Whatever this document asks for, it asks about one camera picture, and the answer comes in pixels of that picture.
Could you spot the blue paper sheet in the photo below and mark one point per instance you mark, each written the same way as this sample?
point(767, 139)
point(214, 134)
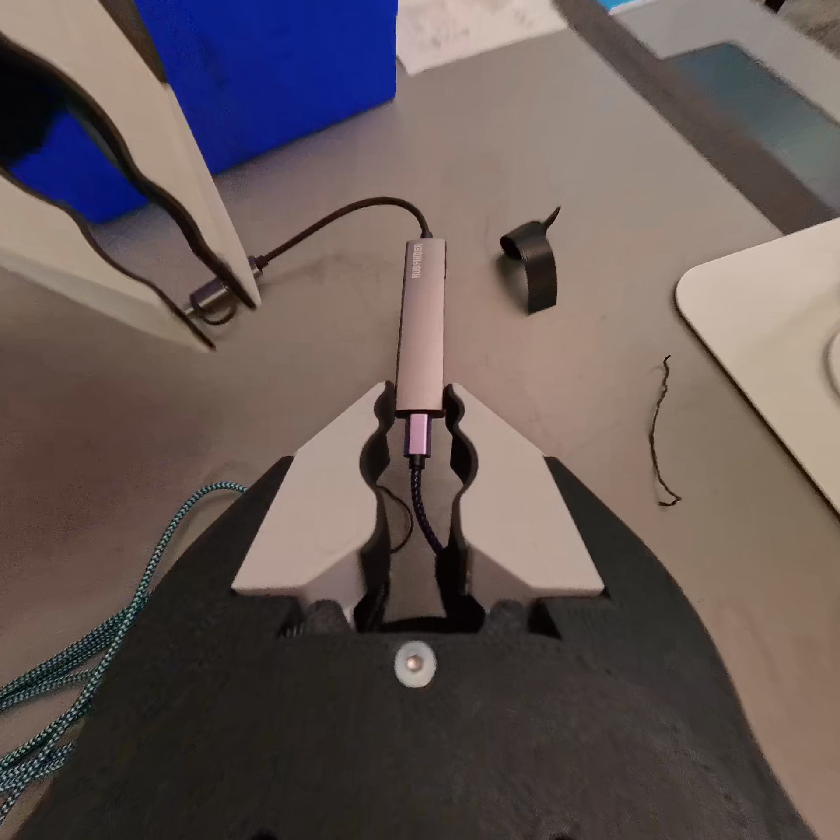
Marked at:
point(627, 5)

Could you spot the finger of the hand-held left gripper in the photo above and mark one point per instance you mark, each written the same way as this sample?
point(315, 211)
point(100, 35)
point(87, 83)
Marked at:
point(65, 256)
point(144, 118)

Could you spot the white paper sheet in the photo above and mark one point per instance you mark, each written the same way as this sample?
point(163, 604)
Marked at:
point(472, 29)

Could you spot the white monitor base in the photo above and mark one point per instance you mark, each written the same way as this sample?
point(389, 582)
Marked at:
point(754, 341)

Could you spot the dark desk mat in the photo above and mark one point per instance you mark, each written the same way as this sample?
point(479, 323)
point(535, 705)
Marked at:
point(761, 124)

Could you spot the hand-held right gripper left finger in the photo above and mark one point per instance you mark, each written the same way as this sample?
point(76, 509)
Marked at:
point(315, 525)

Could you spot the blue box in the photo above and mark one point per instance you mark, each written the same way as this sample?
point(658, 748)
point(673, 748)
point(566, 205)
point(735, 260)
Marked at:
point(282, 79)

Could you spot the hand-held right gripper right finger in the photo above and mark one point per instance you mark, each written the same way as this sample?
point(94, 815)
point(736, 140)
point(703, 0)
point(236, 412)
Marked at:
point(525, 525)

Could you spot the long black thread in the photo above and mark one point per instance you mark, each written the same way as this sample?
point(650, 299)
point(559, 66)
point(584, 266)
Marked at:
point(658, 420)

